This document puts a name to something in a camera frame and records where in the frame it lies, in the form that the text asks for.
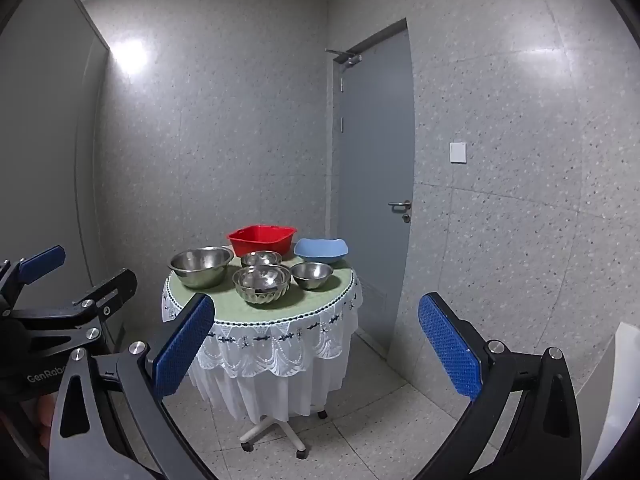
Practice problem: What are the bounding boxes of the small steel bowl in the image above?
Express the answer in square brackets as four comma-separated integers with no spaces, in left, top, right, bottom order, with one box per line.
[240,251,282,268]
[290,262,334,291]

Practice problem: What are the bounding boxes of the green lace-trimmed tablecloth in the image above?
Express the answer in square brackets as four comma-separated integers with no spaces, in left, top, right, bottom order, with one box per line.
[161,255,363,423]

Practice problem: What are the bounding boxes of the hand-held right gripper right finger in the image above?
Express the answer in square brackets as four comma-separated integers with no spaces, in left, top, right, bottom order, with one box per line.
[417,291,583,480]

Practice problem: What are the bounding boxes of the white board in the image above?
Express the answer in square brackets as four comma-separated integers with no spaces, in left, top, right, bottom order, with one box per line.
[582,321,640,480]

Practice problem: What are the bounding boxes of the metal door closer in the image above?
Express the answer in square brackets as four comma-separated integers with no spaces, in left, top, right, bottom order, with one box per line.
[325,47,363,65]

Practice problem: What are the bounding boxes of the door vent grille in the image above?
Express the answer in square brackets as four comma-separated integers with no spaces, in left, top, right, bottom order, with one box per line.
[357,280,391,332]

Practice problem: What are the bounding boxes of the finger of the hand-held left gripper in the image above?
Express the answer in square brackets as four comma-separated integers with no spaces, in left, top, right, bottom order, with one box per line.
[0,245,67,311]
[7,268,139,348]

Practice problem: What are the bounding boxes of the grey room door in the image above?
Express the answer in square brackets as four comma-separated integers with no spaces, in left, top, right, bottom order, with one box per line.
[332,19,416,356]

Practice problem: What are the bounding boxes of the person's left hand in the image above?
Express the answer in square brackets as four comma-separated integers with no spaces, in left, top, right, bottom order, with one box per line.
[35,394,55,453]

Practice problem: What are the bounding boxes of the red plastic basin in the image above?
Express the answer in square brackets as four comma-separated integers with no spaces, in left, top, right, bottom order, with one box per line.
[227,225,296,257]

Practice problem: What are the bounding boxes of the white wheeled table base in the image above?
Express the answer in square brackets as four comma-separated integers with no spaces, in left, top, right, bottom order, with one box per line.
[239,407,329,459]

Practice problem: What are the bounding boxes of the grey side panel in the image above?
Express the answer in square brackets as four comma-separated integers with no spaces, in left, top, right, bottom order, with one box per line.
[0,0,111,341]

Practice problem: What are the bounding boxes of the plain medium steel bowl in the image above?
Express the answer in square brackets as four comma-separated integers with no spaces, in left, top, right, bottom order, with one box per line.
[237,265,291,292]

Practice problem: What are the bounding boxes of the ribbed steel bowl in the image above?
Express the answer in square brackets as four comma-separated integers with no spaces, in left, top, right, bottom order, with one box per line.
[233,266,292,306]

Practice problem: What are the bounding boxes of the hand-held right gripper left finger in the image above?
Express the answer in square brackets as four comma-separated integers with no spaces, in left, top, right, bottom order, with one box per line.
[48,292,216,480]

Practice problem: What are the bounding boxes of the blue plastic bowl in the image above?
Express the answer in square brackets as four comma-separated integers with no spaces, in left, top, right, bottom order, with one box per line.
[294,238,349,266]

